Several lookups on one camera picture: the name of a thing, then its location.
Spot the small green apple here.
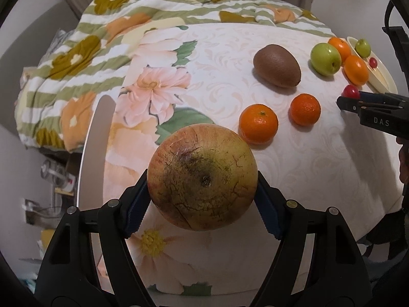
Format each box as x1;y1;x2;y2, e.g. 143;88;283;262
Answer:
355;39;371;58

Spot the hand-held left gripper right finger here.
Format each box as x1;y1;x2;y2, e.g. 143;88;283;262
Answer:
249;170;373;307

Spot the brown kiwi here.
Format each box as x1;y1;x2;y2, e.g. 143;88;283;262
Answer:
253;44;301;88

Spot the cream oval plate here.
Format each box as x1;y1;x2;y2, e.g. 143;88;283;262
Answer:
346;36;399;95

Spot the clear jar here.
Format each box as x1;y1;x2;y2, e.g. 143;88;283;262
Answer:
41;159;78;195

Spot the orange mandarin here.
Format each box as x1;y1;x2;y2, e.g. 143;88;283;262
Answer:
239;104;279;145
328;37;351;63
343;54;369;86
290;93;321;126

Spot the large green apple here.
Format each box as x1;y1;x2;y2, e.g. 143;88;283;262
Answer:
310;43;342;77

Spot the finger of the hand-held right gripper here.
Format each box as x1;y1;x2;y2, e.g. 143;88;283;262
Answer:
336;96;409;116
357;90;409;103

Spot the green striped floral quilt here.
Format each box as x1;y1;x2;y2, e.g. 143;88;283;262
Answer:
14;0;336;153

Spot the cream floral bed sheet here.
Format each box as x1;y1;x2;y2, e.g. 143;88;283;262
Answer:
96;22;407;297

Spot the grey patterned pillow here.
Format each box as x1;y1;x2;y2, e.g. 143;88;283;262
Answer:
48;29;66;59

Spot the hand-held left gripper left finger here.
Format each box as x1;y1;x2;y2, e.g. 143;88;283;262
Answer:
36;169;154;307

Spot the black cable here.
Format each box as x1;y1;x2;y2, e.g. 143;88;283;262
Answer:
384;1;397;30

